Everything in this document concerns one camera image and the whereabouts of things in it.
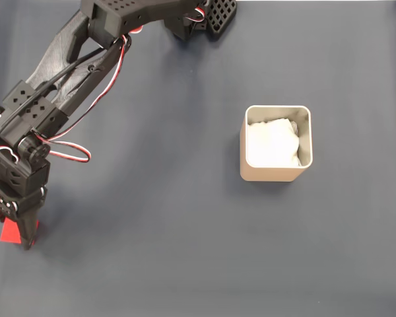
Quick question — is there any red cube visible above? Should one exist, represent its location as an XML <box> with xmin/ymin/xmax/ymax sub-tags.
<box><xmin>0</xmin><ymin>217</ymin><xmax>43</xmax><ymax>245</ymax></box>

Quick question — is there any beige square box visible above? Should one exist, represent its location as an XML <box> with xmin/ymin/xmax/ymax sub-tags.
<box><xmin>239</xmin><ymin>104</ymin><xmax>314</xmax><ymax>183</ymax></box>

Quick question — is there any blue-grey table mat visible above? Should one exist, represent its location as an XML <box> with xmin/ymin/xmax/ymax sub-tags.
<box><xmin>0</xmin><ymin>0</ymin><xmax>396</xmax><ymax>317</ymax></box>

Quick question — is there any white crumpled tissue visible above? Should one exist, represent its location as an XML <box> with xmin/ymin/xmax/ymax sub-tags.
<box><xmin>247</xmin><ymin>118</ymin><xmax>301</xmax><ymax>167</ymax></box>

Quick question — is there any red white black servo cable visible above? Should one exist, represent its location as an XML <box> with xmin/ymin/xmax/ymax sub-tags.
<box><xmin>48</xmin><ymin>26</ymin><xmax>145</xmax><ymax>163</ymax></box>

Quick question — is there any camera cable with coloured wires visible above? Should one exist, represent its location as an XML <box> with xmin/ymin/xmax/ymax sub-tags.
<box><xmin>0</xmin><ymin>46</ymin><xmax>108</xmax><ymax>149</ymax></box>

